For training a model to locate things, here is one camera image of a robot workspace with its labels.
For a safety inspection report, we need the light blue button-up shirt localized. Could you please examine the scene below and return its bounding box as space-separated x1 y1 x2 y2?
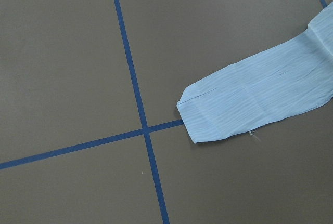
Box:
177 5 332 143

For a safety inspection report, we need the brown table mat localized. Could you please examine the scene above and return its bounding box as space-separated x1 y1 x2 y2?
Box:
1 0 332 223

